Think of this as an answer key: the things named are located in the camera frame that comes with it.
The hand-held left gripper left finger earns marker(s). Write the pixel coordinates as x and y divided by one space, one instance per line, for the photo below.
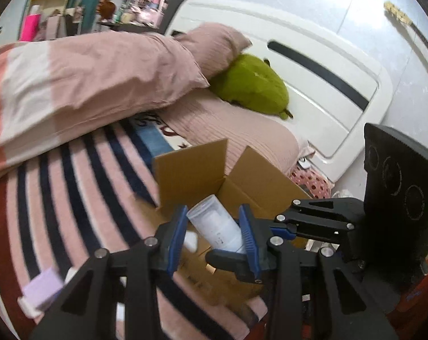
175 244

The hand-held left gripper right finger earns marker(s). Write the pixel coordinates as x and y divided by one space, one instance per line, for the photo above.
248 244

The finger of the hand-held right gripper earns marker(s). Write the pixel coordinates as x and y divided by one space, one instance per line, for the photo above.
228 264
316 216

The white plastic tube bottle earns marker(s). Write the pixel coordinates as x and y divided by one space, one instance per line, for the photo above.
217 225

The brown cardboard box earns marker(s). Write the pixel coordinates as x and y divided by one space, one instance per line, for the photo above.
196 180

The small white bottle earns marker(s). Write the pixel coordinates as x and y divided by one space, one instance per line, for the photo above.
191 241

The pink polka-dot cushion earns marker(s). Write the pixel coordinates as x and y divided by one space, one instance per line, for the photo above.
311 182

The orange cloth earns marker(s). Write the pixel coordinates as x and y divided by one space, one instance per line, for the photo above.
421 294

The striped pink blanket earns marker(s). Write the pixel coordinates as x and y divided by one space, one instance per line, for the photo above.
76 198

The blue and white printed cloth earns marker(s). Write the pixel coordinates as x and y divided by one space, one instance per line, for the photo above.
161 134

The white bed headboard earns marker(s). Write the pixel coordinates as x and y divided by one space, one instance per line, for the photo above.
306 78

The small purple box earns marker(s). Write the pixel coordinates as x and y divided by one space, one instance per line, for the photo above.
44 288

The green pear plush toy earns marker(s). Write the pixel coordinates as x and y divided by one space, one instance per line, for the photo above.
253 85

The guitar neck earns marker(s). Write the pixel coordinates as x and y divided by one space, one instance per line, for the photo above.
412 28

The pink and white duvet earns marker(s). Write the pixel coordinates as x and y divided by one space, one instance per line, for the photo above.
76 85

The dark cluttered shelf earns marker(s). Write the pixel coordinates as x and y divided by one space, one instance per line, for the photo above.
143 7

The brown plush toy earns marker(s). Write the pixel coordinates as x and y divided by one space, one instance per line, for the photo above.
108 7

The bright pink bag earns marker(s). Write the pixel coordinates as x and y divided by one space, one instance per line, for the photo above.
29 27

